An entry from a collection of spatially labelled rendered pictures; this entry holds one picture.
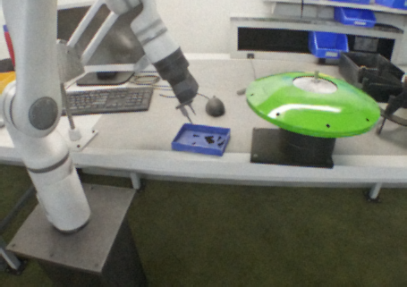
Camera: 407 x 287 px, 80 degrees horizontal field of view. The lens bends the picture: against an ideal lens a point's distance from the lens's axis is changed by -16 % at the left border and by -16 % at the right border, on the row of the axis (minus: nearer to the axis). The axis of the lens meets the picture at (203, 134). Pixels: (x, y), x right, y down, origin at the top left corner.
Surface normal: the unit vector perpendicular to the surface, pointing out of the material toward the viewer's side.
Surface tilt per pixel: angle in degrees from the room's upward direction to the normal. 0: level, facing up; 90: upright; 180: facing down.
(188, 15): 90
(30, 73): 82
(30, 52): 84
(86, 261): 0
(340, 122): 24
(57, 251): 0
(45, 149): 19
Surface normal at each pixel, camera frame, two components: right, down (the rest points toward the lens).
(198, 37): -0.12, 0.52
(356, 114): 0.13, -0.60
